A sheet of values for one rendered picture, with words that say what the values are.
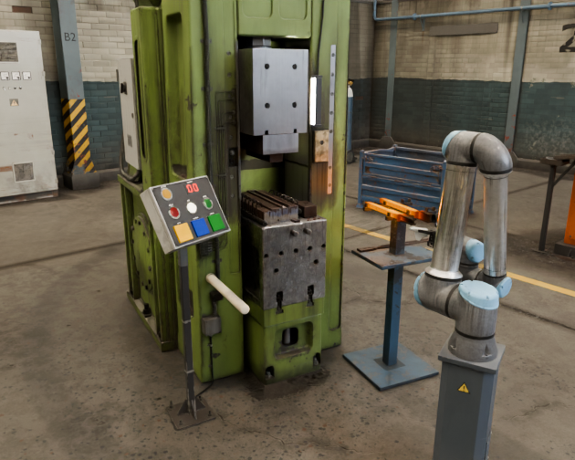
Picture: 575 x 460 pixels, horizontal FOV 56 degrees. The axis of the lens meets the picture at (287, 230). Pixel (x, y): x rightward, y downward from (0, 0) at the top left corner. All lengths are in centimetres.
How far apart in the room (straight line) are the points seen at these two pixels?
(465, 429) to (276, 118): 162
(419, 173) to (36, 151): 480
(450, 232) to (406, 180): 420
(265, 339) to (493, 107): 822
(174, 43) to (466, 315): 196
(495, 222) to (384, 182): 440
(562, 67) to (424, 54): 268
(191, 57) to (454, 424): 197
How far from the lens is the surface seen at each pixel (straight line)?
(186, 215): 238
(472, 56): 1080
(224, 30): 273
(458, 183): 220
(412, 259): 295
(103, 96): 866
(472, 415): 236
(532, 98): 1021
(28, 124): 768
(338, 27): 304
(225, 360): 313
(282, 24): 286
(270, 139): 268
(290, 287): 288
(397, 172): 646
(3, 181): 767
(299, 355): 310
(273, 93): 267
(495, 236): 225
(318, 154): 298
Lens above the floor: 168
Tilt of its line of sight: 17 degrees down
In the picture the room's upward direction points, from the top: straight up
